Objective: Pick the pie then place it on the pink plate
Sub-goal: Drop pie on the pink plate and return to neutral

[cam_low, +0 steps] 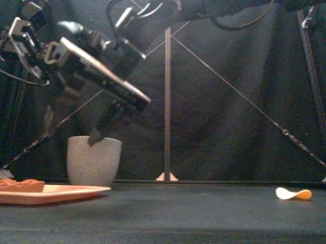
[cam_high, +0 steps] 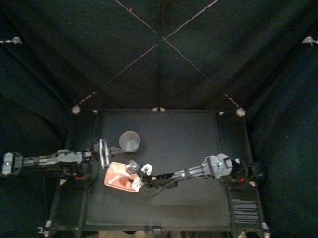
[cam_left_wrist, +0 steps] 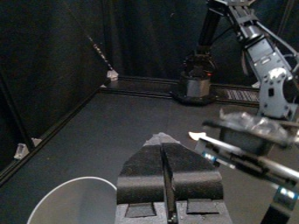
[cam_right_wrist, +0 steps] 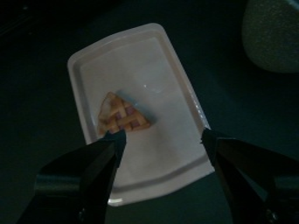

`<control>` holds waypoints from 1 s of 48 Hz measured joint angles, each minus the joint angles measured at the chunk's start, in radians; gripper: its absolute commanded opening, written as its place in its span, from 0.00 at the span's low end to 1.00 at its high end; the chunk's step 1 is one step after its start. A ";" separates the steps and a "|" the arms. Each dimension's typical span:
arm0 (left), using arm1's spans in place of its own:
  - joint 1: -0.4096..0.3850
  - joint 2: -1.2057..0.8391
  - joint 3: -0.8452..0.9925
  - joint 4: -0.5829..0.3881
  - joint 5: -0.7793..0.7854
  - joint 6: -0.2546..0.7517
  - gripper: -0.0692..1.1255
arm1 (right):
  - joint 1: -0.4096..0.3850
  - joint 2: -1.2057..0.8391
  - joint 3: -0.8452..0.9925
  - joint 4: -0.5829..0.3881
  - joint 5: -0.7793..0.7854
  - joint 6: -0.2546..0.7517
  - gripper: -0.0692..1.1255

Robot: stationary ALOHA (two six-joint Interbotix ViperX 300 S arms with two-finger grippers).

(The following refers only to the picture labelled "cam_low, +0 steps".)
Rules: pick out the toy lattice pie slice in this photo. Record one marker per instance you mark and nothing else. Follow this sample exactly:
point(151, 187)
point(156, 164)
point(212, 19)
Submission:
point(22, 185)

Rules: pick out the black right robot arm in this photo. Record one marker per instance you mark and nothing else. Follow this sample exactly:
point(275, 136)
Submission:
point(203, 8)

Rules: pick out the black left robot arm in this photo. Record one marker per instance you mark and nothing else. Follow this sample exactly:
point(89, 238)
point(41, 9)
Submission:
point(25, 41)

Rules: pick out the pink rectangular plastic plate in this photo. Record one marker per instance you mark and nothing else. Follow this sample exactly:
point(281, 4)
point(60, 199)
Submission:
point(62, 192)

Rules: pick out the grey ceramic cup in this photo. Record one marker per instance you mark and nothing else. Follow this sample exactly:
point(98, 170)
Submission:
point(93, 162)

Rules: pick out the white orange toy chip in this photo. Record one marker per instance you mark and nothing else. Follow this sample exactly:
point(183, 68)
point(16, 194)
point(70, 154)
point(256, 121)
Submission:
point(292, 193)

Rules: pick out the thin vertical metal frame post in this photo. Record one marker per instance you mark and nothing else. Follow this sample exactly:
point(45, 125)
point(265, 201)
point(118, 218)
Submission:
point(167, 111)

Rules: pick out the black cloth-hung side frame post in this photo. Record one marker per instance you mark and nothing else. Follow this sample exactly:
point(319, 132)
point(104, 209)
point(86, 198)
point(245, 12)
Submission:
point(311, 73)

